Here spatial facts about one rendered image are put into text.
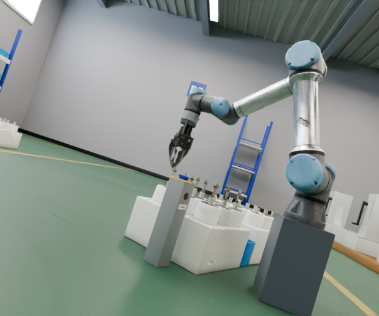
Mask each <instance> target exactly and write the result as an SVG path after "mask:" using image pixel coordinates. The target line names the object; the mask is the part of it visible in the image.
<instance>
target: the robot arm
mask: <svg viewBox="0 0 379 316"><path fill-rule="evenodd" d="M286 65H287V66H288V67H289V76H288V78H286V79H284V80H281V81H279V82H277V83H275V84H273V85H271V86H269V87H267V88H265V89H263V90H260V91H258V92H256V93H254V94H251V95H249V96H247V97H245V98H243V99H241V100H239V101H237V102H235V103H232V104H229V102H228V100H227V99H226V98H223V97H215V96H211V95H207V92H206V91H205V90H203V89H201V88H196V87H194V88H192V89H191V91H190V94H189V95H188V100H187V102H186V106H185V108H184V110H183V114H182V116H181V121H180V123H181V124H183V126H181V128H180V130H179V131H178V133H176V135H174V139H171V142H170V143H169V162H170V165H171V167H172V168H174V167H176V166H177V165H178V164H179V163H180V162H181V161H182V160H183V158H184V157H185V156H186V155H187V153H188V151H189V149H191V146H192V143H193V140H194V138H192V137H191V131H192V129H193V128H195V127H196V124H197V123H198V121H199V120H200V119H199V117H200V114H201V112H205V113H210V114H212V115H214V116H215V117H216V118H218V119H220V120H221V121H222V122H223V123H225V124H227V125H235V124H236V123H237V122H238V121H239V119H240V118H242V117H244V116H246V115H249V114H251V113H253V112H256V111H258V110H260V109H262V108H265V107H267V106H269V105H272V104H274V103H276V102H279V101H281V100H283V99H285V98H287V97H290V96H292V95H293V101H294V148H293V149H292V150H291V151H290V152H289V162H288V163H287V165H286V178H287V180H288V181H289V183H290V184H291V186H292V187H293V188H295V189H296V192H295V195H294V198H293V200H292V201H291V202H290V204H289V205H288V207H287V208H286V209H285V211H284V214H283V216H284V217H286V218H289V219H292V220H294V221H297V222H300V223H303V224H306V225H309V226H312V227H315V228H318V229H322V230H324V229H325V226H326V212H325V209H326V204H327V201H328V198H329V194H330V192H331V188H332V185H333V181H334V180H335V177H336V169H335V168H334V167H333V166H332V165H330V164H328V163H327V162H325V152H324V151H323V150H322V149H321V148H320V135H319V84H320V83H321V82H322V81H323V80H324V78H325V76H326V72H327V66H326V63H325V61H324V59H323V56H322V54H321V50H320V48H319V47H318V46H317V44H316V43H315V42H313V41H308V40H305V41H300V42H298V43H296V44H294V45H292V47H291V48H289V50H288V51H287V53H286ZM176 147H181V149H182V150H180V151H178V156H177V158H176V160H175V162H174V159H175V158H174V156H175V154H176V153H177V149H176Z"/></svg>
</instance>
